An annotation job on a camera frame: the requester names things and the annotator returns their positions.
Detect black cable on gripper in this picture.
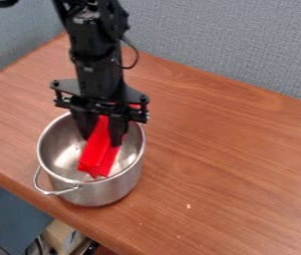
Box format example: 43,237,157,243
115,37,141,71

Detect stainless steel pot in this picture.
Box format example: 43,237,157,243
34,113,146,207

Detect red rectangular block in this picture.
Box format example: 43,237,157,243
78,116,121,178

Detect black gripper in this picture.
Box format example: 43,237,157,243
50,57,152,146

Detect beige box under table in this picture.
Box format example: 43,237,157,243
42,220,89,255

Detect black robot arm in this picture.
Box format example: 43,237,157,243
51,0,150,146

